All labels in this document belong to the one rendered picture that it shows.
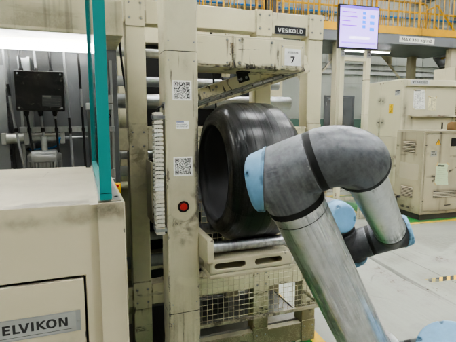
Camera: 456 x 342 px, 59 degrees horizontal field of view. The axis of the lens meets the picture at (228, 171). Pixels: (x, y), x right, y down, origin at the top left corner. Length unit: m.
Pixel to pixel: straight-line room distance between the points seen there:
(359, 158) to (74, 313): 0.54
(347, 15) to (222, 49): 3.98
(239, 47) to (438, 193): 4.81
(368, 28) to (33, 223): 5.50
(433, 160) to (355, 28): 2.10
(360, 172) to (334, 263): 0.20
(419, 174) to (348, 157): 5.42
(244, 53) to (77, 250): 1.42
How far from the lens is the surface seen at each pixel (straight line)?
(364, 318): 0.95
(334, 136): 0.72
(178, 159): 1.56
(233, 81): 2.05
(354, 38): 5.77
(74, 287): 0.72
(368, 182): 0.77
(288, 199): 0.74
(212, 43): 1.89
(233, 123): 1.52
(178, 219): 1.60
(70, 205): 0.68
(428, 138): 6.09
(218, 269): 1.62
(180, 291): 1.69
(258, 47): 1.97
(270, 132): 1.52
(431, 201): 6.28
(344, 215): 1.20
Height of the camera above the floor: 1.40
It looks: 7 degrees down
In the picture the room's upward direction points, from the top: straight up
